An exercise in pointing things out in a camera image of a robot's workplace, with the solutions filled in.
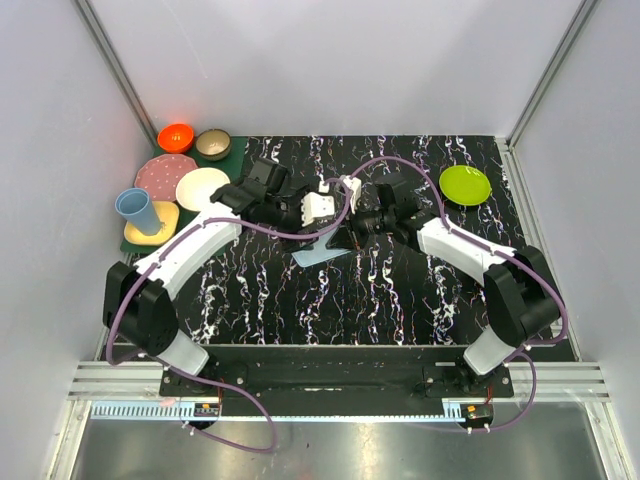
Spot yellow square plate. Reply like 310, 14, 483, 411
124, 201, 180, 247

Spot aluminium corner post right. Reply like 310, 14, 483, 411
505, 0, 600, 151

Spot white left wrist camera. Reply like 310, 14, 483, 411
301, 181, 335, 227

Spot aluminium corner post left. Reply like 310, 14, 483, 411
70, 0, 157, 147

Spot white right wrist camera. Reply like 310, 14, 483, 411
340, 175, 362, 214

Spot white bowl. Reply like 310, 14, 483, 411
176, 167, 231, 212

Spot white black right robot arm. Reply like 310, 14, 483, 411
348, 173, 567, 397

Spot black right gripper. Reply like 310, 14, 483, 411
326, 199, 395, 252

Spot pink dotted plate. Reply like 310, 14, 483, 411
134, 154, 198, 202

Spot orange bowl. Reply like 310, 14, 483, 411
156, 123, 195, 154

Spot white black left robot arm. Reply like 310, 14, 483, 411
103, 159, 318, 396

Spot lime green plate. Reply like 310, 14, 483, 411
439, 165, 492, 207

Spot aluminium corner post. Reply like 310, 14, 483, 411
505, 0, 600, 151
70, 0, 157, 147

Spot light blue cup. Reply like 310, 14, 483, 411
115, 188, 162, 236

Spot brown patterned bowl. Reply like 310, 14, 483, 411
195, 129, 232, 161

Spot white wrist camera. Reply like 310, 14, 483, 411
301, 181, 335, 227
340, 175, 362, 214

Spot dark blue phone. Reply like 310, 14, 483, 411
326, 228, 367, 251

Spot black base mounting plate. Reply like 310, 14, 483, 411
158, 349, 516, 419

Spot aluminium front rail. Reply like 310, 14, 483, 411
68, 362, 610, 423

